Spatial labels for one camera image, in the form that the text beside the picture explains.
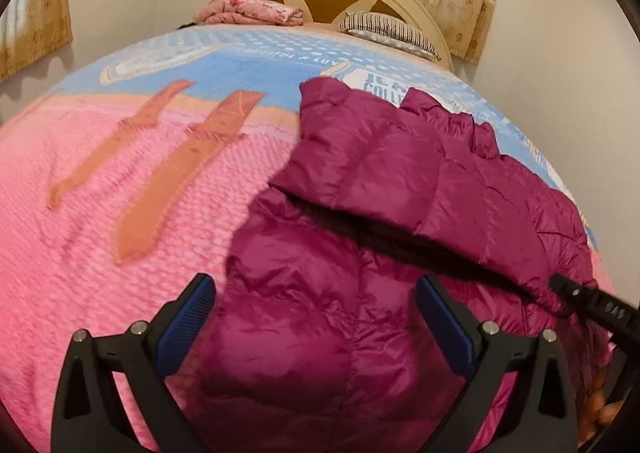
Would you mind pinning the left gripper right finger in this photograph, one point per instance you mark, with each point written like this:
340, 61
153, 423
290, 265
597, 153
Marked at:
540, 415

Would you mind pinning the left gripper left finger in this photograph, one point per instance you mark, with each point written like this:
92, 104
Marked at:
88, 413

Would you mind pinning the magenta puffer jacket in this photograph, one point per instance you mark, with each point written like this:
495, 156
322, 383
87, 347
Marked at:
317, 345

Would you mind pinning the person's right hand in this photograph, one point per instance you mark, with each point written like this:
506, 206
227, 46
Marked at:
595, 412

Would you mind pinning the pink and blue bedspread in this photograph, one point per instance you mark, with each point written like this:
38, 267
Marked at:
133, 175

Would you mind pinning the striped grey pillow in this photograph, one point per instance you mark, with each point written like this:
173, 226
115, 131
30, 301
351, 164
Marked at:
389, 31

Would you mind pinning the beige side curtain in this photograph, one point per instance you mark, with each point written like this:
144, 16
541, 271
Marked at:
30, 30

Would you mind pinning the folded pink floral blanket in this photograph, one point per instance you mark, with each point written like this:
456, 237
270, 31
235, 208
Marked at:
249, 12

